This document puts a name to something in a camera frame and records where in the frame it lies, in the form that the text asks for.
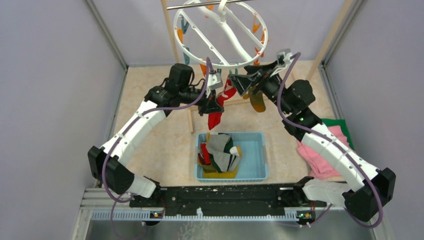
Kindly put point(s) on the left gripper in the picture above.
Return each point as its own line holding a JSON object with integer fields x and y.
{"x": 209, "y": 105}

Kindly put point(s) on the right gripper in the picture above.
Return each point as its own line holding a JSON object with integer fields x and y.
{"x": 243, "y": 83}

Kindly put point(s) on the red striped sock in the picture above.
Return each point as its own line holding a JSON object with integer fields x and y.
{"x": 214, "y": 119}

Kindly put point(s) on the light grey sock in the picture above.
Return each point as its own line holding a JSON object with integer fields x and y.
{"x": 212, "y": 143}

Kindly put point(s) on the dark green sock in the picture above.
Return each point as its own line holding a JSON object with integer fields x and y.
{"x": 214, "y": 163}
{"x": 225, "y": 142}

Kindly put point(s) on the white round sock hanger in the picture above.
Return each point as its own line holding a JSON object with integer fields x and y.
{"x": 231, "y": 32}

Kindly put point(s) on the yellow sock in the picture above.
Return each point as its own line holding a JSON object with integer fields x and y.
{"x": 218, "y": 174}

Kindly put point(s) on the light blue plastic basket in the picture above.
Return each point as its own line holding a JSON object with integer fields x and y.
{"x": 253, "y": 166}

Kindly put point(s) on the olive striped sock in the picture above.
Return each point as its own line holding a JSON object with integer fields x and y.
{"x": 207, "y": 167}

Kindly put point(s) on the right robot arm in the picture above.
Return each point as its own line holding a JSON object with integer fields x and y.
{"x": 365, "y": 190}

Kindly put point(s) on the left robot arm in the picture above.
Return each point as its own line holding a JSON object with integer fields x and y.
{"x": 108, "y": 163}

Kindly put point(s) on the orange clothes peg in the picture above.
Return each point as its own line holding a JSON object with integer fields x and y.
{"x": 204, "y": 69}

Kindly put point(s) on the green cloth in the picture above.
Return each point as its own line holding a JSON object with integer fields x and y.
{"x": 339, "y": 129}

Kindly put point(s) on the pink cloth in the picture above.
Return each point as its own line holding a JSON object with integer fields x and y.
{"x": 320, "y": 168}

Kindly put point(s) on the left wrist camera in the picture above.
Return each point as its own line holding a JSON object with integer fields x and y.
{"x": 214, "y": 80}

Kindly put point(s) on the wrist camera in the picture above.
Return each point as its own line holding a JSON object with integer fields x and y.
{"x": 214, "y": 80}
{"x": 283, "y": 57}

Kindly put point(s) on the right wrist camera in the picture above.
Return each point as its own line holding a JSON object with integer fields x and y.
{"x": 283, "y": 57}

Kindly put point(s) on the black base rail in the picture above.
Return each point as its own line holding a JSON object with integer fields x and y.
{"x": 245, "y": 200}

